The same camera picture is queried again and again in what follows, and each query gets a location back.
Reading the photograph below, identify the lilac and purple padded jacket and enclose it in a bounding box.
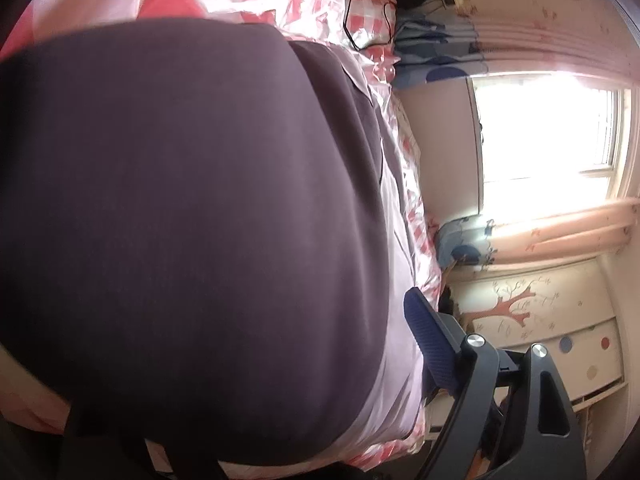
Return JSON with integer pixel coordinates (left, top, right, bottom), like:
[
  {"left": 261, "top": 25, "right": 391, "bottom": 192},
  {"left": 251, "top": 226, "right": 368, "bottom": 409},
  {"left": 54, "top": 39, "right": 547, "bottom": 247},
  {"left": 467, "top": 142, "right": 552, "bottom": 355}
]
[{"left": 1, "top": 18, "right": 423, "bottom": 479}]

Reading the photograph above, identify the tree painted white cabinet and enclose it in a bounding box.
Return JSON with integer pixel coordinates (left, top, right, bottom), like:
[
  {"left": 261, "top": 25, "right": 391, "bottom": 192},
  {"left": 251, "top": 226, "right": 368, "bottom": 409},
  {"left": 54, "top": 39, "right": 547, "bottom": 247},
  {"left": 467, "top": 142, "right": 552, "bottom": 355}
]
[{"left": 450, "top": 257, "right": 631, "bottom": 440}]

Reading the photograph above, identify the blue patterned pink curtain right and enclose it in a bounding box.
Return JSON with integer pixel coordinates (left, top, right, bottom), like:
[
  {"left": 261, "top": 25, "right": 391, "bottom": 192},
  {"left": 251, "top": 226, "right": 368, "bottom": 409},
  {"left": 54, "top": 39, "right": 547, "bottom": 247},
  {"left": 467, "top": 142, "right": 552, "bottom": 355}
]
[{"left": 435, "top": 198, "right": 639, "bottom": 269}]

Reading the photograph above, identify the blue patterned pink curtain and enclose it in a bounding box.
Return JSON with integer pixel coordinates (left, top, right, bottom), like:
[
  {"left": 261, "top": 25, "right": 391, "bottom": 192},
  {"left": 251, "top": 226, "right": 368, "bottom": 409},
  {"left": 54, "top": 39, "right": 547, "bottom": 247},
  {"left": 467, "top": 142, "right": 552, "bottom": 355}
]
[
  {"left": 394, "top": 13, "right": 639, "bottom": 89},
  {"left": 435, "top": 198, "right": 639, "bottom": 269}
]

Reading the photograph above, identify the window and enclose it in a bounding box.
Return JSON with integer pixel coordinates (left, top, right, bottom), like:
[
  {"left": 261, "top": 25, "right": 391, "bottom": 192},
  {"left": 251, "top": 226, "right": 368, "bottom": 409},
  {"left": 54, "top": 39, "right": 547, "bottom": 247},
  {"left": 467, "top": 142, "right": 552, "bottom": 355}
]
[{"left": 473, "top": 72, "right": 634, "bottom": 220}]

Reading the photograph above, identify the blue patterned pink curtain left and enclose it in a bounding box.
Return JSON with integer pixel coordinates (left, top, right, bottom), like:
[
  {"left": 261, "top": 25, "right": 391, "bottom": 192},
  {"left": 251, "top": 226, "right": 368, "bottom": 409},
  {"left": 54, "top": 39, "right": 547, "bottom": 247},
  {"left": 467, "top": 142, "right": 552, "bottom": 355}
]
[{"left": 394, "top": 13, "right": 639, "bottom": 89}]

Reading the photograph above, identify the red white checkered bed cover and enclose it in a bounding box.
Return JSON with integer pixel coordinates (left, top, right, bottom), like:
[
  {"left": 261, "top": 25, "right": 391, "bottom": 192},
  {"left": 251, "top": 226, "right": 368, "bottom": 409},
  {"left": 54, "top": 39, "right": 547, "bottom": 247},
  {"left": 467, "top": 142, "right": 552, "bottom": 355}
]
[{"left": 1, "top": 0, "right": 440, "bottom": 479}]

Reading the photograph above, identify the black charging cable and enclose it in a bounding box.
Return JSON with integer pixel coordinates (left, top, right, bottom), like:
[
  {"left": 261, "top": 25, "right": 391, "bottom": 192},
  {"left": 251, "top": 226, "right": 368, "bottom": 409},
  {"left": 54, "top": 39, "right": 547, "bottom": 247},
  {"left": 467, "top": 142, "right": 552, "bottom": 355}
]
[{"left": 342, "top": 0, "right": 446, "bottom": 52}]

